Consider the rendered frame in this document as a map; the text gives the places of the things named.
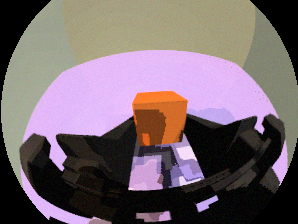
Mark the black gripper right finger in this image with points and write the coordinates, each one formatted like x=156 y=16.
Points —
x=211 y=141

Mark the orange block with black square face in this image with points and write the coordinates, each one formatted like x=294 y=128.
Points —
x=159 y=117

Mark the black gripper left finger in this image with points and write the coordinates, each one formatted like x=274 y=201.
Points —
x=114 y=150

